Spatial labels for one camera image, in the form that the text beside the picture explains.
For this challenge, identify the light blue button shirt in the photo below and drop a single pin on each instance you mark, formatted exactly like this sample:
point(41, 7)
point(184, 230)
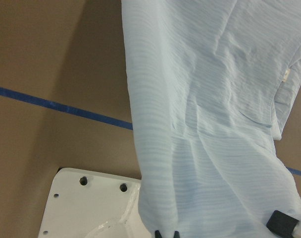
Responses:
point(202, 78)

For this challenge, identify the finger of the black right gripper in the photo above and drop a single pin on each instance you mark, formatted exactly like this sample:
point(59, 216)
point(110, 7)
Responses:
point(284, 225)

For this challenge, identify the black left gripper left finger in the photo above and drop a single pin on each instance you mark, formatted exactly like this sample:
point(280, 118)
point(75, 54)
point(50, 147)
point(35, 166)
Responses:
point(157, 234)

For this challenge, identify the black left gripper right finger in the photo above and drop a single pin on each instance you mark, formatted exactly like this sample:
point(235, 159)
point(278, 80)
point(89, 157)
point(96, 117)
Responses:
point(176, 234)

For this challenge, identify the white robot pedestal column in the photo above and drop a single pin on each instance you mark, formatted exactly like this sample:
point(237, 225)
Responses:
point(86, 204)

